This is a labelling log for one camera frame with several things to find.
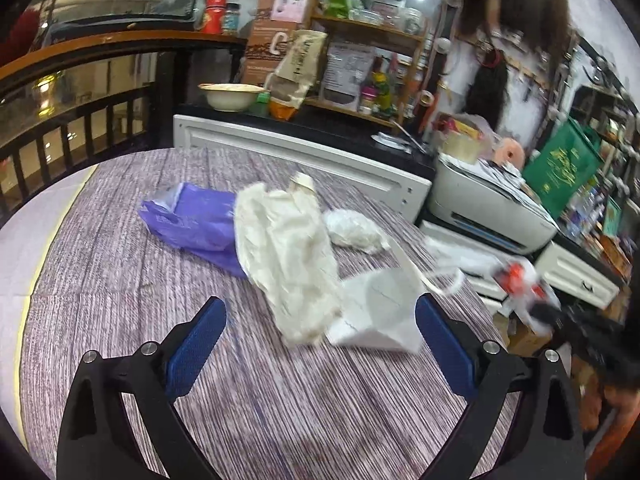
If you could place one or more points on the white printer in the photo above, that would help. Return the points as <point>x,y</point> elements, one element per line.
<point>480,205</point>

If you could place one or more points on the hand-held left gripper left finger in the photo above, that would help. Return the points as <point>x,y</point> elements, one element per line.
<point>195,345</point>

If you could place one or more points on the pink plastic bag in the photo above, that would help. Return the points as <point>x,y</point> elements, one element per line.
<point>465,127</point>

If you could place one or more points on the green tote bag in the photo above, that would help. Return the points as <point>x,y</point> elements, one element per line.
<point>565,170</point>

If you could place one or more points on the cream bowl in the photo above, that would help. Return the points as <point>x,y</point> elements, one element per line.
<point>230,97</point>

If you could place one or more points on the wooden railing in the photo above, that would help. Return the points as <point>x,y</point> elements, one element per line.
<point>125,42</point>

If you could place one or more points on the black wig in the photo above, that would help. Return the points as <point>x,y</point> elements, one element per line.
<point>487,95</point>

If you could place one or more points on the blue jar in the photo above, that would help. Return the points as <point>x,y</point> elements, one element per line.
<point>231,19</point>

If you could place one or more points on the cardboard box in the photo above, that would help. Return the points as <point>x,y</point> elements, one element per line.
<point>525,340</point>

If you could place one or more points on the black countertop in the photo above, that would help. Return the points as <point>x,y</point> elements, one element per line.
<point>325,130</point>

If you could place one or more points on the beige tape roll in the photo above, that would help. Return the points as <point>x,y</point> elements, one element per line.
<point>460,147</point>

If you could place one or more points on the red tin can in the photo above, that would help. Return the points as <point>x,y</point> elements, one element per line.
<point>215,15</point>

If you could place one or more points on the cream plastic bag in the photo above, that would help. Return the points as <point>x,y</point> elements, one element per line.
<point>285,260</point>

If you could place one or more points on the vanity mirror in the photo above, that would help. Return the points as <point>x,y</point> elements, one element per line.
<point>600,75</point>

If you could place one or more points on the white cabinet panel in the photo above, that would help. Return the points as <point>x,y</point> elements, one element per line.
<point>300,150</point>

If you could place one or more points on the peach roll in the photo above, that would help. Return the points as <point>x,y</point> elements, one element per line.
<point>509,151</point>

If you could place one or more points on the wooden shelf rack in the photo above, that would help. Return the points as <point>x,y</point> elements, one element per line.
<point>370,30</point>

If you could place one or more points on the purple plastic bag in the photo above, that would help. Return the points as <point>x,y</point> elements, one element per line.
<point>195,220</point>

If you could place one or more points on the white table cover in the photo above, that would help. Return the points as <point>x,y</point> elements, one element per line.
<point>20,260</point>

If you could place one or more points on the wide white drawer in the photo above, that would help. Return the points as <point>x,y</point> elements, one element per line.
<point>575,272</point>

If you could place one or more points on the white plastic film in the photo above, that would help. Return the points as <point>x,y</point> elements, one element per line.
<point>355,230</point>

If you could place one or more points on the brown patterned box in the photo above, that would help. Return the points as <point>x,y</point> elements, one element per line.
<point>260,45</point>

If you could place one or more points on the beige printed paper bag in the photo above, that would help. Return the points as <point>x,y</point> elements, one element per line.
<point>305,60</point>

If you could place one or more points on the row of hair extensions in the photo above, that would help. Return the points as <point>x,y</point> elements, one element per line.
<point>525,15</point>

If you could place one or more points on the red vase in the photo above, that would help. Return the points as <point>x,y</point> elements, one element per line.
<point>20,35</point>

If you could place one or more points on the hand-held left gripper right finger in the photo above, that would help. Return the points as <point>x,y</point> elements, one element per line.
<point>445,340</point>

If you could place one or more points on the white labelled packet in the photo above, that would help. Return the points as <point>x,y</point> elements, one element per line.
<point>347,75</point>

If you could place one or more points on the teal framed picture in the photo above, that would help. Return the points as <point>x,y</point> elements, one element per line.
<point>612,216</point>

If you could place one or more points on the pink printed box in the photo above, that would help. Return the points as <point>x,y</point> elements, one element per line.
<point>290,5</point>

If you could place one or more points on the purple striped tablecloth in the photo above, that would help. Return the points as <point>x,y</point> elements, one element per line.
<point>300,410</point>

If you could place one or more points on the green bottle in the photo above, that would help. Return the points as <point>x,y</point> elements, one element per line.
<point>382,92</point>

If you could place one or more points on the pile of papers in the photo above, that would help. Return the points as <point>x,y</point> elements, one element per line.
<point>505,177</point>

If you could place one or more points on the person's right hand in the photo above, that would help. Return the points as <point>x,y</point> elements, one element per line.
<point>592,400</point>

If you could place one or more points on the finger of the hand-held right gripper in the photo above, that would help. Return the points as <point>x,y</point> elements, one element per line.
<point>552,316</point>

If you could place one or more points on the orange snack packet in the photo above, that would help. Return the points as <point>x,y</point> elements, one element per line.
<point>285,106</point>

